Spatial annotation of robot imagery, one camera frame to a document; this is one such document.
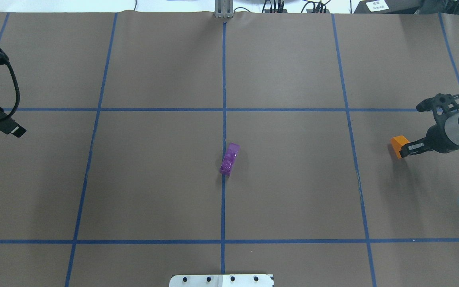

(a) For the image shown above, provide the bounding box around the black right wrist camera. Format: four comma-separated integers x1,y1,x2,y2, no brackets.
416,93,459,128

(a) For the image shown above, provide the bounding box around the aluminium frame post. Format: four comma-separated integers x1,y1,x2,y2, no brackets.
214,0,234,18

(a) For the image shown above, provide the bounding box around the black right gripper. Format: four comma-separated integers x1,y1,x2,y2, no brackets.
399,125,453,158

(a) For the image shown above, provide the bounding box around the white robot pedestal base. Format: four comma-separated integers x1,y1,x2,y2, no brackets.
169,274,275,287

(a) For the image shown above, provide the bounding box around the orange trapezoid block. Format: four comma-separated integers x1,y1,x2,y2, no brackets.
390,136,410,159

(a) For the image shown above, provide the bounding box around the purple trapezoid block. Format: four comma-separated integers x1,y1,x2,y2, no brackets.
219,142,241,176

